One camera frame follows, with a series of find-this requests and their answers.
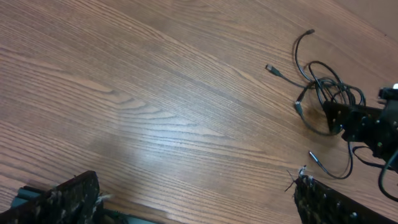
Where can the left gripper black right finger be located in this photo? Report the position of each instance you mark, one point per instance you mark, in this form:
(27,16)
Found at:
(320,204)

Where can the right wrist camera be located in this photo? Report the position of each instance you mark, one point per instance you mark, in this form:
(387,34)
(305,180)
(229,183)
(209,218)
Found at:
(388,93)

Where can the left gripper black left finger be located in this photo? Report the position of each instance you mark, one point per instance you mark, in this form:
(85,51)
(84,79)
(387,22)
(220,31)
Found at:
(70,202)

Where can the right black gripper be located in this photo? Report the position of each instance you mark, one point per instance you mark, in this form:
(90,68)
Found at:
(377,128)

